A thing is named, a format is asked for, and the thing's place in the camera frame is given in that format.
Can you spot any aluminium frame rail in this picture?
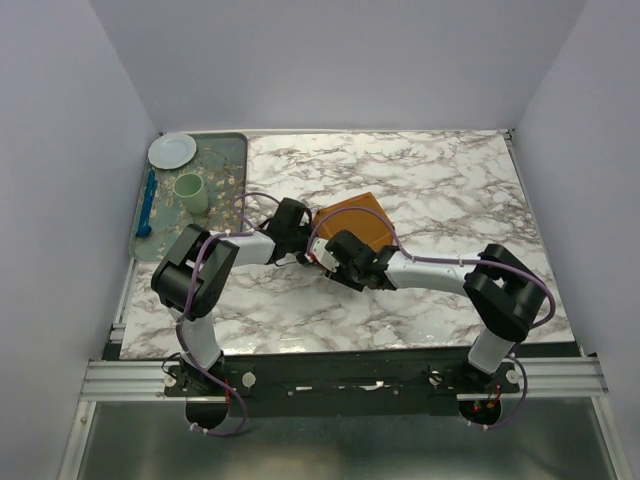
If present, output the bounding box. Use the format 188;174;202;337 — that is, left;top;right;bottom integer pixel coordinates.
80;357;609;402

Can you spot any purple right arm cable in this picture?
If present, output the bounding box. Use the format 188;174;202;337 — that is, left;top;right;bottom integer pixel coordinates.
307;204;557;361

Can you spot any floral teal serving tray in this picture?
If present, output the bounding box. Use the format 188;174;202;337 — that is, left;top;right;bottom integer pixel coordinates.
129;133;248;262

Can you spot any orange-brown cloth napkin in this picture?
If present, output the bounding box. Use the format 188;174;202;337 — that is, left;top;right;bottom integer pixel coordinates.
307;192;399;272

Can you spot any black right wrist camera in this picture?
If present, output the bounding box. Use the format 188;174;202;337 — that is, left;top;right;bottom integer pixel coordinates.
326;230;375;270

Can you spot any light green cup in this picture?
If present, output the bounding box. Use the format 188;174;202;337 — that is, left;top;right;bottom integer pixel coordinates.
173;173;208;215

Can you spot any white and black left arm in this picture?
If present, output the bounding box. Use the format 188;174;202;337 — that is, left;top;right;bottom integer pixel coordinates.
151;224;312;395

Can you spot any white round plate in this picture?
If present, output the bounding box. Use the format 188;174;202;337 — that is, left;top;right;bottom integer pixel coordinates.
148;133;197;170

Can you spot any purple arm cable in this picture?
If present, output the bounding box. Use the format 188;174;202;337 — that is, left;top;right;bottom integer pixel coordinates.
177;192;284;381
307;204;557;361

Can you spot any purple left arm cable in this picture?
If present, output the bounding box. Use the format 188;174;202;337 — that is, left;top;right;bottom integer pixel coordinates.
177;192;284;381

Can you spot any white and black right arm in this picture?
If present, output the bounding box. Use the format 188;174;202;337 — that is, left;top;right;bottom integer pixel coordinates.
325;239;549;392

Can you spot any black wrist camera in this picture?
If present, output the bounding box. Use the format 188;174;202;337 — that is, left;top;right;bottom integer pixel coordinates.
326;230;375;270
270;198;312;235

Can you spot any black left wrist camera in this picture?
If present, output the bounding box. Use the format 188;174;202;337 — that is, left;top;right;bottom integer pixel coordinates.
270;198;312;235

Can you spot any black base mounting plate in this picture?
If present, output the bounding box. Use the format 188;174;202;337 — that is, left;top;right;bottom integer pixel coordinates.
164;347;520;419

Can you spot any blue plastic utensil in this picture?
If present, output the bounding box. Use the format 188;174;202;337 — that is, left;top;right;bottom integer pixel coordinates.
135;169;157;238

